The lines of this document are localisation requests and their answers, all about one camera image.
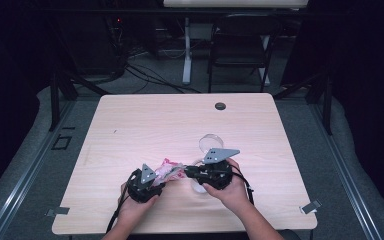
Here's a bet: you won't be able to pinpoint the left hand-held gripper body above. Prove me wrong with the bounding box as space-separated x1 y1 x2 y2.
126 163 166 204

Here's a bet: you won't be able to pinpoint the metal floor rail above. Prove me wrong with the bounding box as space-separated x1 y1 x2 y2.
308 99 384 240
0 99 78 240

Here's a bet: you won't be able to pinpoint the black metal stand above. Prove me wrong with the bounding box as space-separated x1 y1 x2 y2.
273 70 334 136
48 62 112 132

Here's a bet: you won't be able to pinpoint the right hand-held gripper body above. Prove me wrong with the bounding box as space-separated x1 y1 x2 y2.
198 147 241 191

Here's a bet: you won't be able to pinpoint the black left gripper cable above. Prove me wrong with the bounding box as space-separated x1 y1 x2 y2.
105 169 139 234

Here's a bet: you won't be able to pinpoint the person's left hand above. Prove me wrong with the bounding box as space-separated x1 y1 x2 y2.
118 183 159 227

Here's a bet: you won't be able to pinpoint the person's right hand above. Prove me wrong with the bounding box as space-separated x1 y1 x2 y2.
202 158 253 213

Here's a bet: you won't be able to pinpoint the grey tape piece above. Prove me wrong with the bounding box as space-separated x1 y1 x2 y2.
299 199 323 215
45 206 71 218

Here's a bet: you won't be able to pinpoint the dark computer case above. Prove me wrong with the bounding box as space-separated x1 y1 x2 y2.
78 13 128 76

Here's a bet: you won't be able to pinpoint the black folding chair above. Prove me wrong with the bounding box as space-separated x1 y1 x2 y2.
207 13 284 94

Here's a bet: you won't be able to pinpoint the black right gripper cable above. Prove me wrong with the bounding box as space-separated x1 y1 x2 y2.
232 165 255 206

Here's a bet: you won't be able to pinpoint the black floor cables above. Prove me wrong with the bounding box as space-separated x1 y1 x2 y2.
125 62 202 95

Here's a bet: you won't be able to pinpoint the clear plastic bag red print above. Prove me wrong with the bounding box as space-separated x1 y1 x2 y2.
153 157 186 186

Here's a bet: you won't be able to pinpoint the black tape floor mark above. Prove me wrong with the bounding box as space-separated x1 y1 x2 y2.
50 125 77 152

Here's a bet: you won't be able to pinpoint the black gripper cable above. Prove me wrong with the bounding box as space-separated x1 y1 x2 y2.
232 165 255 206
105 169 139 234

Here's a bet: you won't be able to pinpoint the clear jar with white powder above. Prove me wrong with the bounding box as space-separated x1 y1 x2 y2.
189 133 225 195

